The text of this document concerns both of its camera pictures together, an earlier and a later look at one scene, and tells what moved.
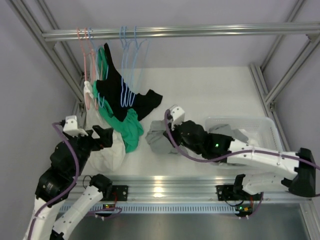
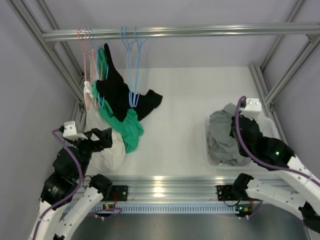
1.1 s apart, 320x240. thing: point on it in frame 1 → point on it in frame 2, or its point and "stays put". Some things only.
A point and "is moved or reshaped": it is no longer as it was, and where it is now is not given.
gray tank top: [158, 142] → [220, 127]
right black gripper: [175, 130] → [231, 133]
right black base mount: [226, 192] stays put
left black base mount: [119, 192] stays put
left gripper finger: [106, 138] stays put
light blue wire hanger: [127, 86] is moved or reshaped
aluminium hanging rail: [292, 28] stays put
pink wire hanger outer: [87, 98] stays put
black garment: [118, 95] stays put
